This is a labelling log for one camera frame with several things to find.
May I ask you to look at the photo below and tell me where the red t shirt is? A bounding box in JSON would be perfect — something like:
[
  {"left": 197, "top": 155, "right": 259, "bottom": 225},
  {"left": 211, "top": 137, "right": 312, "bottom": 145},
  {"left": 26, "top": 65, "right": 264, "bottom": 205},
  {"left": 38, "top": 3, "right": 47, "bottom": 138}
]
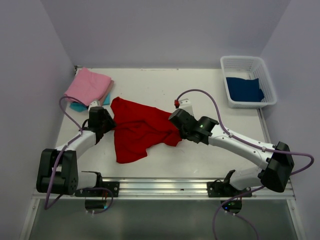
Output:
[{"left": 110, "top": 97, "right": 182, "bottom": 164}]

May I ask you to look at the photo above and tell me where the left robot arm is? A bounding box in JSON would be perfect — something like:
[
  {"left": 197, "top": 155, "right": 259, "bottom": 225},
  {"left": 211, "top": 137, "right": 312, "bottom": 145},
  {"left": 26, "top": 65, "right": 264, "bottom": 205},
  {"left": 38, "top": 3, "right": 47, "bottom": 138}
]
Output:
[{"left": 36, "top": 106, "right": 116, "bottom": 195}]

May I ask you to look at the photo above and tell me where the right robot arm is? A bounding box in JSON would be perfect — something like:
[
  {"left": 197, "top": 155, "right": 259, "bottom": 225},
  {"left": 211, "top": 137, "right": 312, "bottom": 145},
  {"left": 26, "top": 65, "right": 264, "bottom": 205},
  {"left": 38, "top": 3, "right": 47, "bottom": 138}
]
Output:
[{"left": 168, "top": 108, "right": 294, "bottom": 196}]

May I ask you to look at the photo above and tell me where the teal folded t shirt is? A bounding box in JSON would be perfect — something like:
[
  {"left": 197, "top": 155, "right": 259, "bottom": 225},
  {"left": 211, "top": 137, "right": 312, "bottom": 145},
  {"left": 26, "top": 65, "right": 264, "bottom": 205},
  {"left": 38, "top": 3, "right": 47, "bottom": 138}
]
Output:
[{"left": 69, "top": 93, "right": 111, "bottom": 113}]

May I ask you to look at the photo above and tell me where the pink folded t shirt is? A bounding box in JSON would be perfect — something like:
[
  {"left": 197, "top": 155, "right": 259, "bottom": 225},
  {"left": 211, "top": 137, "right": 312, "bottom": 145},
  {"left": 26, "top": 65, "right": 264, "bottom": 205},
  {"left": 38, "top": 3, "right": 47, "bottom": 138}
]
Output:
[{"left": 64, "top": 67, "right": 114, "bottom": 106}]

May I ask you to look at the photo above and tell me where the blue t shirt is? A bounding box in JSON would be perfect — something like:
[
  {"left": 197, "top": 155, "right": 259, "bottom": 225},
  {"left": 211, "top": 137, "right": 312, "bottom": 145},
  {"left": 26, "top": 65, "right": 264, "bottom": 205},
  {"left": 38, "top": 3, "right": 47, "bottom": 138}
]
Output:
[{"left": 226, "top": 77, "right": 265, "bottom": 102}]

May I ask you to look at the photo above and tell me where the white plastic basket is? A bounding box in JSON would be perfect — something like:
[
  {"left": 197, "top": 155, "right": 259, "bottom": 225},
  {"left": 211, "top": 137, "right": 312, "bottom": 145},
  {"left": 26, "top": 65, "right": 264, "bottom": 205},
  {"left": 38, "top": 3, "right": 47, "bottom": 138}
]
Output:
[{"left": 220, "top": 55, "right": 277, "bottom": 109}]

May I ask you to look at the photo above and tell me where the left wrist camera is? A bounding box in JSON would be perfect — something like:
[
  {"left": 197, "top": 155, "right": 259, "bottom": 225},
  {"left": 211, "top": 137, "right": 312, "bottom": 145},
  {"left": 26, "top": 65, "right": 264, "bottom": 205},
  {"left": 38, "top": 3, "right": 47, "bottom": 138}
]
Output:
[{"left": 87, "top": 99, "right": 101, "bottom": 111}]

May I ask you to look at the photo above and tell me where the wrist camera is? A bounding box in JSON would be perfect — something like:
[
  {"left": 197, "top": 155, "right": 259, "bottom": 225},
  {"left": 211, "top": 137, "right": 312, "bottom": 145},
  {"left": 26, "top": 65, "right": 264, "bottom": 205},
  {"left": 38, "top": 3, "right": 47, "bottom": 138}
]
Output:
[
  {"left": 174, "top": 98, "right": 194, "bottom": 116},
  {"left": 87, "top": 99, "right": 101, "bottom": 111}
]

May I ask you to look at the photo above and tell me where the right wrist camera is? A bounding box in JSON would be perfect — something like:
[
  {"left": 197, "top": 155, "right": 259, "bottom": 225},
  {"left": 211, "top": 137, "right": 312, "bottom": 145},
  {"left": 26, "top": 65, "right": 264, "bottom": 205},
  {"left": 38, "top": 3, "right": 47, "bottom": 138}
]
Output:
[{"left": 174, "top": 98, "right": 194, "bottom": 116}]

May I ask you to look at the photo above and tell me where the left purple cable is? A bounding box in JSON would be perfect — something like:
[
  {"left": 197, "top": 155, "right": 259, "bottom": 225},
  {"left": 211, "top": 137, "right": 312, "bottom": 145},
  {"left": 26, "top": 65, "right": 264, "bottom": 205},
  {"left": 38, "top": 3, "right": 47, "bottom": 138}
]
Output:
[{"left": 43, "top": 95, "right": 114, "bottom": 215}]

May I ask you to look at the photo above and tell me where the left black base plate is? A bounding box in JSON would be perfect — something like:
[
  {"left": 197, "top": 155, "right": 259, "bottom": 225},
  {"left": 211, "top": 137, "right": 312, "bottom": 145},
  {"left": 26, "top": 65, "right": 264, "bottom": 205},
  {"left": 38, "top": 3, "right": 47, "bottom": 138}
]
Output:
[{"left": 74, "top": 181, "right": 120, "bottom": 198}]

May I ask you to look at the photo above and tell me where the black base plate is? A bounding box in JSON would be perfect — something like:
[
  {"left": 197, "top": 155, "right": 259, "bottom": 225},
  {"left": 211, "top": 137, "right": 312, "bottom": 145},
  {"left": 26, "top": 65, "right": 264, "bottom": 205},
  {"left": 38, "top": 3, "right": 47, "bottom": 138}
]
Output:
[
  {"left": 206, "top": 179, "right": 252, "bottom": 198},
  {"left": 74, "top": 181, "right": 120, "bottom": 198}
]

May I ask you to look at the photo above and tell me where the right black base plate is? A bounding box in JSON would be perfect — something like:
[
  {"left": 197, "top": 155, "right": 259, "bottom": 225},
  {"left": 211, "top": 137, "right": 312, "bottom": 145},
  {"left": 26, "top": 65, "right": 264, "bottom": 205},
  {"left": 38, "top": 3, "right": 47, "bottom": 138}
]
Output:
[{"left": 206, "top": 179, "right": 252, "bottom": 198}]

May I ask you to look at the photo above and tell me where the aluminium mounting rail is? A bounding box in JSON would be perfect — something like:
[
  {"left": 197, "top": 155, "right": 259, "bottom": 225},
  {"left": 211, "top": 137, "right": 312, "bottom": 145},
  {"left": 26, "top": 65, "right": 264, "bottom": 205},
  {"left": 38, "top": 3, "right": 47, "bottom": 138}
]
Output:
[{"left": 32, "top": 176, "right": 296, "bottom": 201}]

